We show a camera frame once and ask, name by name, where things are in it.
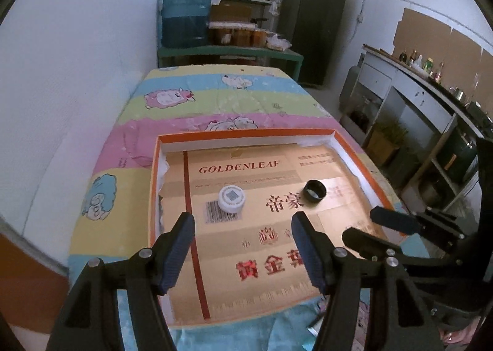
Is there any black bottle cap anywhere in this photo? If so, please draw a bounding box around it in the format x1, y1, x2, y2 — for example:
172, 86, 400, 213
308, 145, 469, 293
303, 179, 327, 203

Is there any white bottle cap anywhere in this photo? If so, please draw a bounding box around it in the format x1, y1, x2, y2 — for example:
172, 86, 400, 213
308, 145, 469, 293
217, 185, 246, 214

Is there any potted green plant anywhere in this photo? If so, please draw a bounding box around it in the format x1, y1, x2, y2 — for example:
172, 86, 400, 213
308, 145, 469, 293
366, 120, 409, 167

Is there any shallow orange-rimmed cardboard tray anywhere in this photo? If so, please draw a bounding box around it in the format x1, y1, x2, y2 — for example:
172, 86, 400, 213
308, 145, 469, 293
149, 128, 402, 328

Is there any white kitchen counter cabinet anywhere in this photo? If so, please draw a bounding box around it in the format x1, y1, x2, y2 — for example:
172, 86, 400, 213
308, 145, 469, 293
340, 46, 485, 218

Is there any green metal table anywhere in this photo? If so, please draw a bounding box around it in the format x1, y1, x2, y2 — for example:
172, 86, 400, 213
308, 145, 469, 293
157, 45, 303, 80

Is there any black refrigerator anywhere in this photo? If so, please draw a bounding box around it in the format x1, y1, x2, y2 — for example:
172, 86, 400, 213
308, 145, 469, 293
277, 0, 346, 86

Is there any blue water jug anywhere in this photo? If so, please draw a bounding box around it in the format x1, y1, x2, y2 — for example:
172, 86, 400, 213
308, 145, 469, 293
161, 0, 211, 49

